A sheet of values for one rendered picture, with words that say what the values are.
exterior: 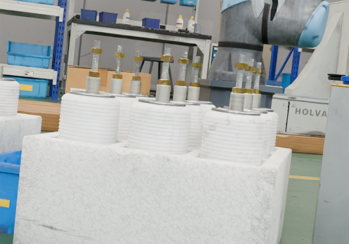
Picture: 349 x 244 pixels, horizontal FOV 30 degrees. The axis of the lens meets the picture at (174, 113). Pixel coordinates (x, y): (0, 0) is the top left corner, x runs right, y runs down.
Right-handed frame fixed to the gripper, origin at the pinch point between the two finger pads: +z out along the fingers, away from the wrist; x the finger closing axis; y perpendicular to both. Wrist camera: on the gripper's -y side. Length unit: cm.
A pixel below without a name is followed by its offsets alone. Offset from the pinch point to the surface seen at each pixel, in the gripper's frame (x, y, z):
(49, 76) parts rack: -155, 419, 23
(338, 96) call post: -4.4, -15.1, 14.1
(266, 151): 6.8, -10.6, 24.6
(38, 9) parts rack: -142, 425, -32
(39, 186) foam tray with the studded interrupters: 41, 2, 33
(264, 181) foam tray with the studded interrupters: 19.2, -23.5, 27.3
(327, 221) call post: -4.9, -15.6, 35.9
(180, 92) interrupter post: 16.6, 1.9, 16.4
